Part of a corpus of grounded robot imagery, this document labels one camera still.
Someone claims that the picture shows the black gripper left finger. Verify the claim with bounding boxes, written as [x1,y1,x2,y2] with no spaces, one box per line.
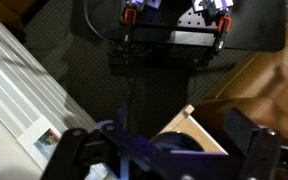
[113,105,129,131]

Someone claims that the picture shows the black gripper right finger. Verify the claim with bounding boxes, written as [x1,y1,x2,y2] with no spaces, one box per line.
[223,107,262,148]

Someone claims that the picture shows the orange black bar clamp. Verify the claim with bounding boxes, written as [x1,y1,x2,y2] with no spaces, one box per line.
[212,14,233,54]
[122,7,139,44]

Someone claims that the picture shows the white ribbed radiator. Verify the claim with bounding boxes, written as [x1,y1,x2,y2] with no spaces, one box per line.
[0,13,98,171]

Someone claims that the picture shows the grey table cable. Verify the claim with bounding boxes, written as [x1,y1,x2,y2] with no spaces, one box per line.
[83,0,118,44]

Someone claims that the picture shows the black robot mount table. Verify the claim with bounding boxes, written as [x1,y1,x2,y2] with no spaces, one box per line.
[70,0,288,69]

